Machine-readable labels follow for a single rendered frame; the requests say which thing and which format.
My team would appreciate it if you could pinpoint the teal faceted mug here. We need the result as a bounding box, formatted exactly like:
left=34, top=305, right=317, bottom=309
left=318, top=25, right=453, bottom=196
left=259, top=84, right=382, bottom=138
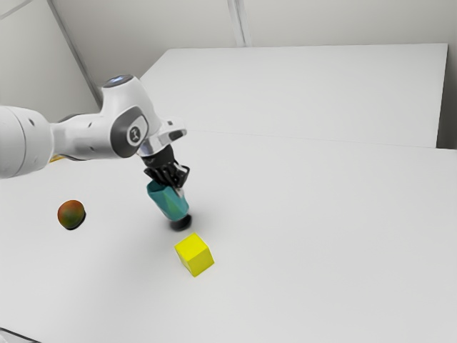
left=146, top=179, right=190, bottom=222

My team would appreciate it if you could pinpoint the red green round fruit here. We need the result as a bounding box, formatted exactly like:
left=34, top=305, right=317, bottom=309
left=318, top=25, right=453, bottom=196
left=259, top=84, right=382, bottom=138
left=57, top=199, right=86, bottom=230

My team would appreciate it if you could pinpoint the yellow cube block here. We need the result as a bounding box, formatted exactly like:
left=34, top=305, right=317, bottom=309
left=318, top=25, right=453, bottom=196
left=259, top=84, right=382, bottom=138
left=174, top=232, right=216, bottom=278

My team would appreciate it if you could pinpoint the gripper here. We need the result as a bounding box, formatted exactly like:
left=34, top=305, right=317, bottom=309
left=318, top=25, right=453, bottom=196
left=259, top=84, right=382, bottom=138
left=143, top=144, right=191, bottom=202

